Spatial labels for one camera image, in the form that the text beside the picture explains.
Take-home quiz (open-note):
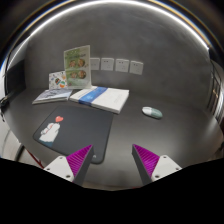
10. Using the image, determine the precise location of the gripper right finger with purple grooved pad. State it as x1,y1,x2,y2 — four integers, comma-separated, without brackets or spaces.
132,144,181,185

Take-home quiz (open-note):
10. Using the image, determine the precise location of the gripper left finger with purple grooved pad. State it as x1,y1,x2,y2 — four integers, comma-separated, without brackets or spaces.
44,145,94,186

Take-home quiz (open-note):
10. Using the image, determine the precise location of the dark mouse pad with cartoon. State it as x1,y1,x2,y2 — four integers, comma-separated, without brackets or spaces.
33,106,113,164

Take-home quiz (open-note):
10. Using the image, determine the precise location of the thin grey magazine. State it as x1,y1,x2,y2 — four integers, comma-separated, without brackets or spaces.
33,89,72,104

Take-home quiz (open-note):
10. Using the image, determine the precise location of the white book with blue band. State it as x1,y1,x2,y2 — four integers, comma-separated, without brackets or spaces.
70,86,129,114

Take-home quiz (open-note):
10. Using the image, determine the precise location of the small colourful card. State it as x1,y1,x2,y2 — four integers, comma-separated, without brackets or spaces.
49,71,67,89

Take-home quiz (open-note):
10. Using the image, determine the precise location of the green upright menu stand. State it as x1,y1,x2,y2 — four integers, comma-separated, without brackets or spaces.
64,45,92,89

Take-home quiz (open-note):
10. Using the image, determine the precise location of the white wall socket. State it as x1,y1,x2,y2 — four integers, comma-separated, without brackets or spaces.
115,59,129,72
90,58,100,70
130,61,144,75
101,58,114,71

